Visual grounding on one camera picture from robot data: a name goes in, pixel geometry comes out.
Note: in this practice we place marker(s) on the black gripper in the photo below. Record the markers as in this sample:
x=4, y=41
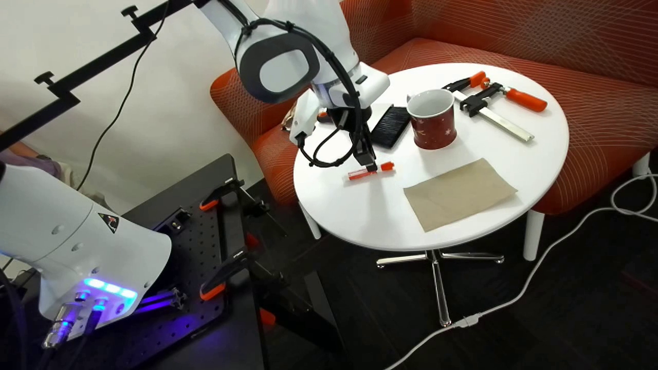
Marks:
x=357, y=122

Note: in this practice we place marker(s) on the crumpled brown paper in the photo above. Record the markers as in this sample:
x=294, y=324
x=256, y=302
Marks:
x=291, y=118

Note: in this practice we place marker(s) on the black perforated mounting board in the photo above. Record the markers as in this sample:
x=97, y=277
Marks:
x=178, y=329

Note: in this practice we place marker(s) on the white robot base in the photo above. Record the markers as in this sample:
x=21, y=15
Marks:
x=90, y=260

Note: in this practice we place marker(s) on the round white table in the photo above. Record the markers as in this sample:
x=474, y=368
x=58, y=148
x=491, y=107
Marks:
x=375, y=215

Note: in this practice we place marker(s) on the orange black clamp left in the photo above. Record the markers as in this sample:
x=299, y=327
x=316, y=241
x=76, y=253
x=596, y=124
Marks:
x=216, y=285

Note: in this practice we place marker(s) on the tan cloth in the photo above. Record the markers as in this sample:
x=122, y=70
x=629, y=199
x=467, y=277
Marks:
x=457, y=193

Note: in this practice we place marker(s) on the red marker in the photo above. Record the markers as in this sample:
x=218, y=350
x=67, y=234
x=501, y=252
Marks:
x=359, y=175

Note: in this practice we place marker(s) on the black camera boom frame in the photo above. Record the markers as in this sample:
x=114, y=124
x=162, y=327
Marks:
x=65, y=87

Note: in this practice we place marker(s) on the orange black clamp right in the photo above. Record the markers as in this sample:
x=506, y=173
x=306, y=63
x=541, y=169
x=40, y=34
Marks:
x=251, y=207

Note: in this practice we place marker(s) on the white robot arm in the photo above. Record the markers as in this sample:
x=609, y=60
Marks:
x=303, y=51

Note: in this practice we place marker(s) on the small orange black clamp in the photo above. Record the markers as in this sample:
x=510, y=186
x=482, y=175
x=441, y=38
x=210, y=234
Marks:
x=478, y=79

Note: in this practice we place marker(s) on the orange patterned sofa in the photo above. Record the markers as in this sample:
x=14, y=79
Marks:
x=599, y=58

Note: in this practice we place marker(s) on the maroon mug white inside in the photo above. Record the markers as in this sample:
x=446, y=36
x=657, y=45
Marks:
x=433, y=118

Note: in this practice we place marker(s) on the bar clamp orange handle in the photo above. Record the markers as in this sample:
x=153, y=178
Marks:
x=496, y=103

